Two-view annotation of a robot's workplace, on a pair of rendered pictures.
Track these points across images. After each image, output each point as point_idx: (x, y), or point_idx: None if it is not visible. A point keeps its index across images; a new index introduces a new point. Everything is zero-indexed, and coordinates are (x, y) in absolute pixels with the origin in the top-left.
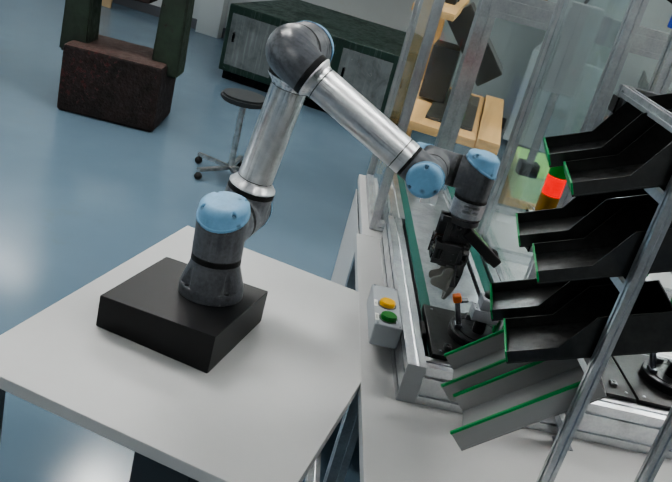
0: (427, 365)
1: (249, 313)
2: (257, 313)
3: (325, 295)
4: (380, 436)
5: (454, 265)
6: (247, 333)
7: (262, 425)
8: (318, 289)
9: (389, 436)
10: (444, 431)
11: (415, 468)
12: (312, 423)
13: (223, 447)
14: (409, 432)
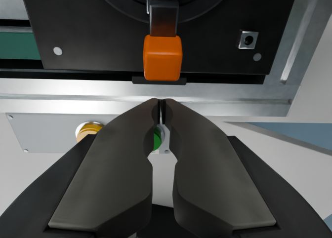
0: (294, 84)
1: (177, 234)
2: (154, 219)
3: (33, 155)
4: (325, 106)
5: (125, 226)
6: (168, 208)
7: (295, 189)
8: (24, 162)
9: (326, 97)
10: (329, 19)
11: None
12: (296, 161)
13: (317, 204)
14: (323, 72)
